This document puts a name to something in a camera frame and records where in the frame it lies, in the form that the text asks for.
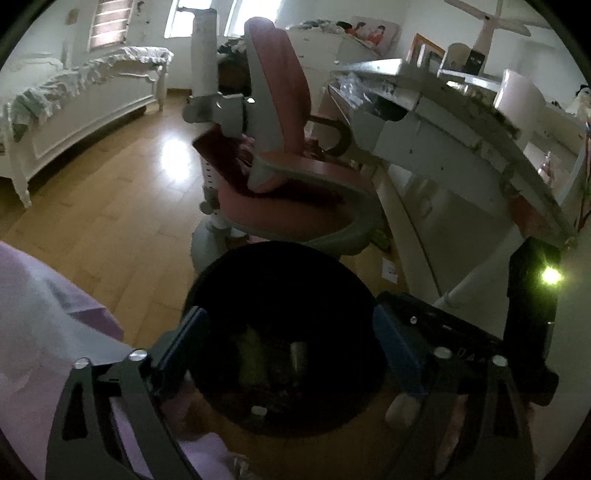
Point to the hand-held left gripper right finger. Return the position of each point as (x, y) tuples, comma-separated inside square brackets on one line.
[(397, 355)]

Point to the white dresser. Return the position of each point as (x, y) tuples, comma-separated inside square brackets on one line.
[(323, 50)]

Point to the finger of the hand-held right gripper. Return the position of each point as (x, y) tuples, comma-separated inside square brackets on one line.
[(425, 323)]

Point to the window with striped blind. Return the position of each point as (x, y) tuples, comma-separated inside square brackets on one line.
[(111, 23)]

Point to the purple tablecloth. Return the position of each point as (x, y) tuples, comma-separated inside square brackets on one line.
[(37, 323)]

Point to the white paper scrap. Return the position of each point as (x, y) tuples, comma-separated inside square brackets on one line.
[(390, 270)]

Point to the pink desk chair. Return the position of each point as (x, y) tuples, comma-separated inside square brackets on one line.
[(277, 92)]

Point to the small black box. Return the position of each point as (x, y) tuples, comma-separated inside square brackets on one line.
[(474, 62)]

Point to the wooden picture frame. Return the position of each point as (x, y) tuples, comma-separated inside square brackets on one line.
[(425, 48)]

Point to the grey crumpled blanket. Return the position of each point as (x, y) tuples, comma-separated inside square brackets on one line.
[(46, 97)]

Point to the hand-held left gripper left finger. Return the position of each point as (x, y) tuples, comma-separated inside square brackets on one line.
[(180, 355)]

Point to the white rounded container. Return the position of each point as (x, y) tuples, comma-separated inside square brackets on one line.
[(519, 94)]

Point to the white desk lamp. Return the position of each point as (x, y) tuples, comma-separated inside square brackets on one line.
[(489, 21)]

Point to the bright narrow window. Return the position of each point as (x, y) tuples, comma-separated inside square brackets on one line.
[(178, 18), (233, 18)]

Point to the black trash bin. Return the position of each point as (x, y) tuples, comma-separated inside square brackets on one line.
[(277, 286)]

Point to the white bed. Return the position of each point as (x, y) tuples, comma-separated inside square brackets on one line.
[(92, 115)]

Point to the white desk shelf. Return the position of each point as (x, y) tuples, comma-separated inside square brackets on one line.
[(558, 147)]

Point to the grey desk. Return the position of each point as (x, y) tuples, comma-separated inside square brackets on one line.
[(438, 138)]

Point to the pink canvas picture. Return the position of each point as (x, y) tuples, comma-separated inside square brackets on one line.
[(376, 32)]

